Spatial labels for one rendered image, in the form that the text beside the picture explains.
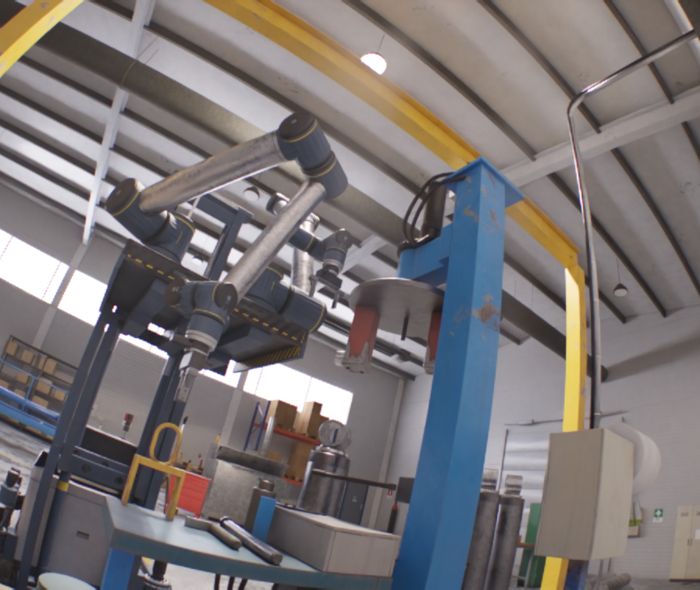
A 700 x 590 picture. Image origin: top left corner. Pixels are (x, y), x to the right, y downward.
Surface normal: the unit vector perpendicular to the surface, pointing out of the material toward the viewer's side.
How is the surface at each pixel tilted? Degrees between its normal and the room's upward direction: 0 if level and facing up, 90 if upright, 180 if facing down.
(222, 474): 90
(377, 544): 90
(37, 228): 90
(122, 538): 90
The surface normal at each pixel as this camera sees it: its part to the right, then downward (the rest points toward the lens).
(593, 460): -0.80, -0.42
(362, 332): -0.27, -0.49
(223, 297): 0.91, 0.01
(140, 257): 0.60, -0.24
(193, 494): 0.26, -0.39
